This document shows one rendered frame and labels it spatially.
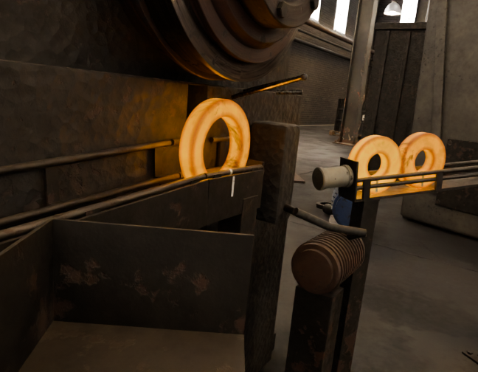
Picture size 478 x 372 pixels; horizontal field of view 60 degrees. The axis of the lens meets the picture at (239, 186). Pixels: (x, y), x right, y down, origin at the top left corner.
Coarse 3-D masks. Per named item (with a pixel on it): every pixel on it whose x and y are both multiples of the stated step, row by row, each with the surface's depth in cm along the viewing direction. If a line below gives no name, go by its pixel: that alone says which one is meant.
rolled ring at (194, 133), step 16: (192, 112) 75; (208, 112) 74; (224, 112) 78; (240, 112) 83; (192, 128) 73; (208, 128) 75; (240, 128) 84; (192, 144) 73; (240, 144) 85; (192, 160) 73; (240, 160) 86
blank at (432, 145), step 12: (420, 132) 116; (408, 144) 113; (420, 144) 114; (432, 144) 116; (408, 156) 114; (432, 156) 117; (444, 156) 118; (408, 168) 115; (420, 168) 120; (432, 168) 118
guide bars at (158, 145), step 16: (144, 144) 72; (160, 144) 74; (176, 144) 78; (224, 144) 91; (48, 160) 57; (64, 160) 59; (80, 160) 61; (160, 160) 76; (48, 176) 58; (160, 176) 75; (176, 176) 77; (48, 192) 58; (112, 192) 65; (128, 192) 68; (48, 208) 56; (64, 208) 58; (0, 224) 51
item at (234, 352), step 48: (48, 240) 40; (96, 240) 42; (144, 240) 42; (192, 240) 42; (240, 240) 42; (0, 288) 32; (48, 288) 41; (96, 288) 43; (144, 288) 43; (192, 288) 43; (240, 288) 43; (0, 336) 33; (48, 336) 41; (96, 336) 42; (144, 336) 42; (192, 336) 43; (240, 336) 44
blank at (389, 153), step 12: (360, 144) 109; (372, 144) 108; (384, 144) 110; (396, 144) 111; (360, 156) 108; (372, 156) 109; (384, 156) 112; (396, 156) 112; (360, 168) 109; (384, 168) 113; (396, 168) 113; (384, 180) 113; (372, 192) 112
